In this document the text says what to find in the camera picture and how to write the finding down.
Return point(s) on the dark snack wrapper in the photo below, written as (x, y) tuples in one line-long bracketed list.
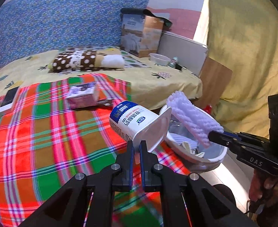
[(105, 102)]

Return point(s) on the pineapple print pillow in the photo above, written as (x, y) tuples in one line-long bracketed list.
[(134, 61)]

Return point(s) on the white phone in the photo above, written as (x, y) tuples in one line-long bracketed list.
[(7, 101)]

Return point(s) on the yellow curtain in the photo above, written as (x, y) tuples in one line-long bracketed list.
[(247, 52)]

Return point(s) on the white bed footboard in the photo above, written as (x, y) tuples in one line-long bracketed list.
[(181, 49)]

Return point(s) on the person's right hand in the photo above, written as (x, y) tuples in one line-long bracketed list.
[(273, 188)]

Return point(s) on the small black cloth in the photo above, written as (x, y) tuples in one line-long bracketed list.
[(182, 67)]

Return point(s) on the white trash bin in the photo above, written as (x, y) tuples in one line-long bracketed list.
[(200, 161)]

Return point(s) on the small bottle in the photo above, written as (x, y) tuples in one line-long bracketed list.
[(173, 62)]

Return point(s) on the yellow bed sheet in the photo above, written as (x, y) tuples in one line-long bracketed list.
[(153, 87)]

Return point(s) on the plaid blanket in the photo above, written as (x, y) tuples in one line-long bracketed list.
[(35, 134)]

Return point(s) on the brown polka dot pillow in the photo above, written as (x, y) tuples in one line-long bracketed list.
[(68, 60)]

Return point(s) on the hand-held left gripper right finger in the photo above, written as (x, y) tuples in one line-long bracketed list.
[(142, 160)]

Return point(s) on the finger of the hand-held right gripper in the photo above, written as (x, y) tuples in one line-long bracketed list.
[(224, 139)]

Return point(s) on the wooden board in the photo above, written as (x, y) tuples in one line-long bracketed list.
[(214, 82)]

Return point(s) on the clear plastic bowl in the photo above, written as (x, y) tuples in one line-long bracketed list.
[(159, 59)]

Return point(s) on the white foam fruit net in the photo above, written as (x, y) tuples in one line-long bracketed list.
[(193, 118)]

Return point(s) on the white yogurt cup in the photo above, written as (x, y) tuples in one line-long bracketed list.
[(129, 120)]

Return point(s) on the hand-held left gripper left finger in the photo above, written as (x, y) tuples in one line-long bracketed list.
[(130, 160)]

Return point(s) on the blue floral headboard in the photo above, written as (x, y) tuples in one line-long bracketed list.
[(58, 23)]

